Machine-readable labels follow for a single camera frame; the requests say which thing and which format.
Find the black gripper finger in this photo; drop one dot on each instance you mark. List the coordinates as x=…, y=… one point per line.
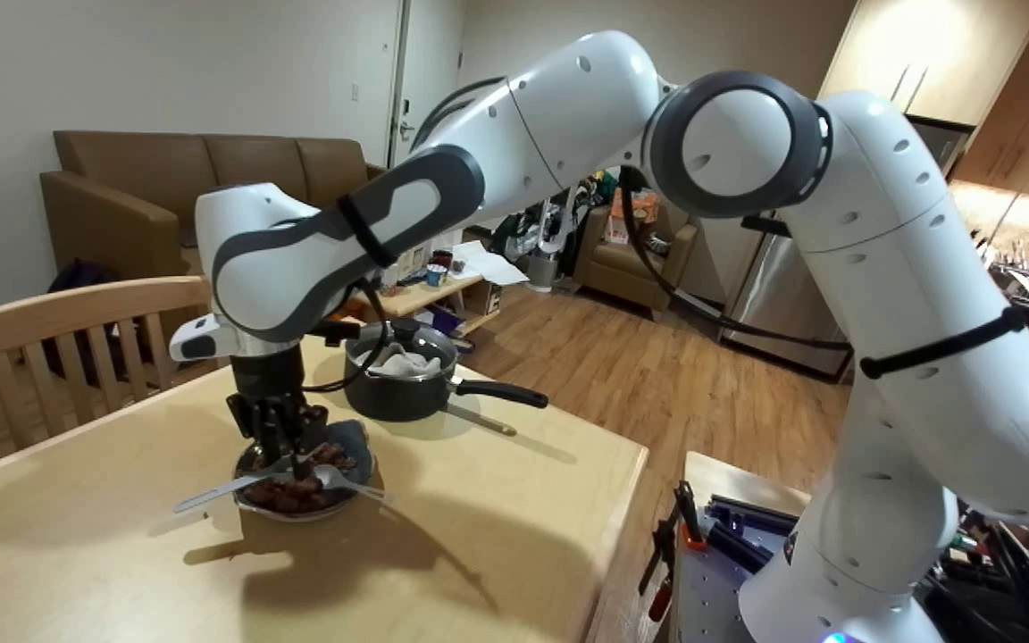
x=269, y=454
x=305, y=447

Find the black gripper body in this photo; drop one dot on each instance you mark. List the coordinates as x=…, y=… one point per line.
x=269, y=397

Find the gray spoon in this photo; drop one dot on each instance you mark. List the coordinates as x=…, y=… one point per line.
x=233, y=491

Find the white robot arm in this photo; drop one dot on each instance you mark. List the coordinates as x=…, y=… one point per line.
x=881, y=268

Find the gray bowl with brown food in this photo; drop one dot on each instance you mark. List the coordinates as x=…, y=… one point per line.
x=338, y=471

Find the glass pot lid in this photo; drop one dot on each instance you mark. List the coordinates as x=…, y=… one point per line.
x=410, y=355

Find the brown sofa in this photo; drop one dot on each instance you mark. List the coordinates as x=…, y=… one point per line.
x=124, y=200

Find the near right wooden chair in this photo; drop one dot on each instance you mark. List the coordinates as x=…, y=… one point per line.
x=88, y=350

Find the black saucepan with handle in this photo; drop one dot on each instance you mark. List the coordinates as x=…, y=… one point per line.
x=404, y=397

